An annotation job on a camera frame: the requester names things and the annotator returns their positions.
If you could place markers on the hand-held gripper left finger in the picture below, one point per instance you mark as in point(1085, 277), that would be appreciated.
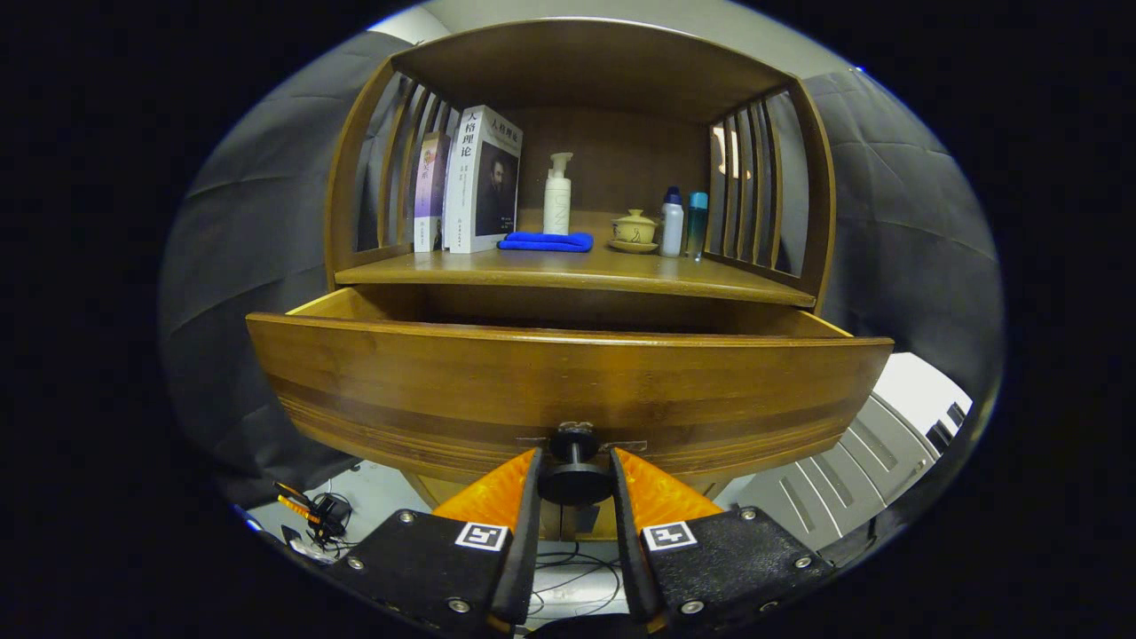
point(527, 532)

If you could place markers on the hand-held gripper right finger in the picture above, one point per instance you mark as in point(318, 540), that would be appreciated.
point(626, 541)

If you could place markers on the wooden countertop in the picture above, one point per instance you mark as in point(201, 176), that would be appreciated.
point(577, 266)

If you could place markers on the brown wooden cabinet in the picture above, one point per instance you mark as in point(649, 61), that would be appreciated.
point(586, 71)

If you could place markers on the orange black tool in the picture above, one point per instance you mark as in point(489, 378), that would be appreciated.
point(324, 513)

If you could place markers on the white grey printer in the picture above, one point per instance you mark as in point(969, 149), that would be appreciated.
point(852, 470)

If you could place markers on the blue folded cloth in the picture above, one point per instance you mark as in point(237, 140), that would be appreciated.
point(546, 242)

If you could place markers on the yellow saucer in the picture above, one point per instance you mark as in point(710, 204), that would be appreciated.
point(633, 248)

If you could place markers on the yellow lidded teacup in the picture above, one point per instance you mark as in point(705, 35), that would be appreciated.
point(634, 229)

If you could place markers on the white bottle with blue cap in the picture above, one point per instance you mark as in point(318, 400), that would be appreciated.
point(672, 226)

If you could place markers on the slim teal bottle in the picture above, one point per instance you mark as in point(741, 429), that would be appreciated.
point(697, 226)

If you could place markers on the white pump bottle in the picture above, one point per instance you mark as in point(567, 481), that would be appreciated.
point(556, 209)

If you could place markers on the purple book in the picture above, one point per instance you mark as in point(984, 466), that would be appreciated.
point(430, 195)

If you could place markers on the white portrait book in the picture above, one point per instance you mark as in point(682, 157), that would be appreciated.
point(479, 177)

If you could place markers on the black backdrop cloth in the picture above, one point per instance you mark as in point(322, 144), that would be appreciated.
point(248, 248)

